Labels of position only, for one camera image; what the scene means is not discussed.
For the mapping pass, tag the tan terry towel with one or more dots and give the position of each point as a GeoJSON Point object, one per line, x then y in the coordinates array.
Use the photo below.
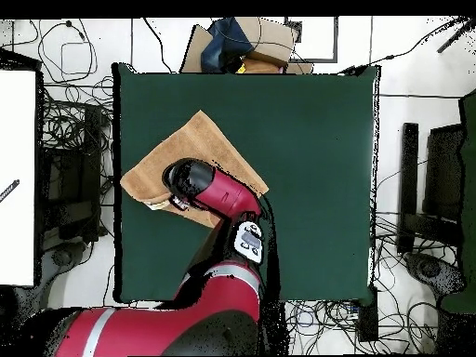
{"type": "Point", "coordinates": [200, 141]}

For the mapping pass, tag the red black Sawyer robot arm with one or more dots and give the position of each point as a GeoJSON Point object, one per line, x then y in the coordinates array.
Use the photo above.
{"type": "Point", "coordinates": [230, 193]}

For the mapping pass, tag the small yellow item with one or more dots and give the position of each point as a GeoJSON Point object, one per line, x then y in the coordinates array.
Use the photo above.
{"type": "Point", "coordinates": [241, 68]}

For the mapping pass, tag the dark green table cloth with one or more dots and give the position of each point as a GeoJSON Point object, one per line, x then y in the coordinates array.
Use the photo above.
{"type": "Point", "coordinates": [297, 111]}

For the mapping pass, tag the blue jeans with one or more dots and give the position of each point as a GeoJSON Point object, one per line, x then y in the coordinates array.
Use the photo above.
{"type": "Point", "coordinates": [223, 44]}

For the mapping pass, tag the brown cardboard box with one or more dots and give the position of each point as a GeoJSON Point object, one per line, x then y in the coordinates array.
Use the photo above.
{"type": "Point", "coordinates": [271, 37]}

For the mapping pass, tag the black equipment rack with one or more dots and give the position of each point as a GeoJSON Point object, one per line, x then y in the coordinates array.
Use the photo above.
{"type": "Point", "coordinates": [70, 178]}

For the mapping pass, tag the black upright bar stand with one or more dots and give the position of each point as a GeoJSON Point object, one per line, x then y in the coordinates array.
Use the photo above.
{"type": "Point", "coordinates": [409, 167]}

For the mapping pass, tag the black power strip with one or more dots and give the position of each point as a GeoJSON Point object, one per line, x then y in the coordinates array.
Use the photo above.
{"type": "Point", "coordinates": [368, 319]}

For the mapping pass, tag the grey chair base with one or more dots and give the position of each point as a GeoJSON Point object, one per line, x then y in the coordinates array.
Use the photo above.
{"type": "Point", "coordinates": [61, 256]}

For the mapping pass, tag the black chair base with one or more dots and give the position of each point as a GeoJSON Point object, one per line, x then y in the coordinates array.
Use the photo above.
{"type": "Point", "coordinates": [427, 269]}

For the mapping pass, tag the black box unit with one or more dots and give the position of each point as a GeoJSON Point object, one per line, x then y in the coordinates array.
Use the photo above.
{"type": "Point", "coordinates": [444, 171]}

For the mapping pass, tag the white board panel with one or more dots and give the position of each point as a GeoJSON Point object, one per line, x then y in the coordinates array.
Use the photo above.
{"type": "Point", "coordinates": [16, 167]}

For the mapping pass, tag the black striped tool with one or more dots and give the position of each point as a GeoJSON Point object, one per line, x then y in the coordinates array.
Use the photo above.
{"type": "Point", "coordinates": [9, 190]}

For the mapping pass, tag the dark green covered furniture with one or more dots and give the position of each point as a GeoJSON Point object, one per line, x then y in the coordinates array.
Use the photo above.
{"type": "Point", "coordinates": [469, 223]}

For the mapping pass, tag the black rod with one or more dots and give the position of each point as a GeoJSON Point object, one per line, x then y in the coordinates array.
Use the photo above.
{"type": "Point", "coordinates": [452, 41]}

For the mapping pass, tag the grey square floor frame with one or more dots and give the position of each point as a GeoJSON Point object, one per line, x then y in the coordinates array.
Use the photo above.
{"type": "Point", "coordinates": [316, 60]}

